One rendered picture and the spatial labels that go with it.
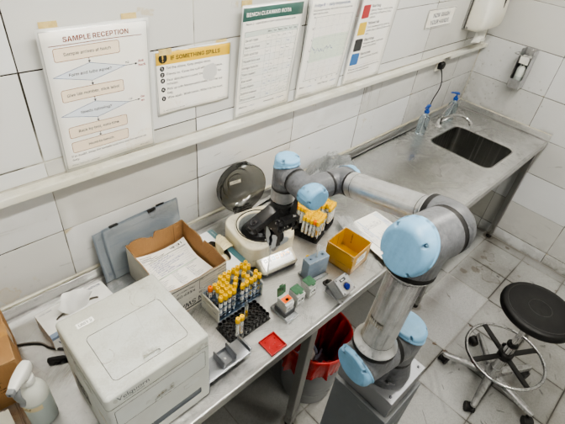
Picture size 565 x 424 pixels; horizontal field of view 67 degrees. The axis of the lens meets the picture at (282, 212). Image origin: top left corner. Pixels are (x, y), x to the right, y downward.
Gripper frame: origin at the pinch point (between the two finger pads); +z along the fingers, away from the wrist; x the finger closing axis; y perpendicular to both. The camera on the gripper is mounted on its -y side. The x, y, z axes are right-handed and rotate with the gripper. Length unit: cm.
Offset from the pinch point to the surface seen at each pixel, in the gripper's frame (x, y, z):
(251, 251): 14.8, 2.8, 15.2
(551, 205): -6, 245, 67
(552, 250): -22, 248, 98
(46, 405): -7, -74, 17
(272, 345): -18.1, -8.7, 25.6
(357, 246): 1, 47, 22
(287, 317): -12.2, 1.7, 24.3
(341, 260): -2.6, 34.8, 20.6
